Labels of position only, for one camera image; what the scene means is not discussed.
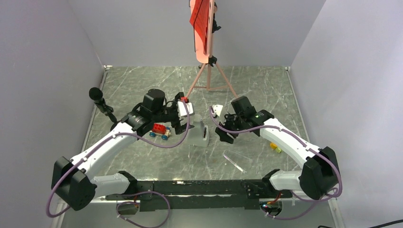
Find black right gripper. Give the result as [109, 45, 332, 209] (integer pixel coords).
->
[215, 111, 245, 144]

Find clear plastic metronome cover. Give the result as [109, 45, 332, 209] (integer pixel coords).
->
[223, 150, 253, 174]

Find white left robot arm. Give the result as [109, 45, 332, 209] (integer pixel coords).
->
[51, 89, 194, 211]

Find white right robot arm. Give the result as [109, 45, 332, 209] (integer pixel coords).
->
[209, 96, 343, 201]

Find red blue toy car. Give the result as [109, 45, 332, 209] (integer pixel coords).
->
[149, 123, 171, 140]

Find yellow green toy block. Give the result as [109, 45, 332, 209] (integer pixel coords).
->
[269, 142, 282, 153]

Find black microphone on stand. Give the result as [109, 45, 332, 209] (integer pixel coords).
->
[89, 87, 117, 123]

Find red sheet music folder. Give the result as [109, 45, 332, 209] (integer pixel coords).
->
[189, 0, 210, 54]

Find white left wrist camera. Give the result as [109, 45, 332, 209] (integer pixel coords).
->
[177, 97, 195, 117]

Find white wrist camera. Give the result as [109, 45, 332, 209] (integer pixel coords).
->
[212, 104, 226, 122]
[177, 97, 195, 117]

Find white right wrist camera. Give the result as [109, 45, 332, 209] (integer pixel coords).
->
[212, 104, 226, 122]

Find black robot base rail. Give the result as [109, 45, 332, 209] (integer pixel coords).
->
[105, 179, 293, 212]

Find black cable bottom right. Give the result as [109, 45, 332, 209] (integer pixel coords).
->
[317, 219, 403, 228]

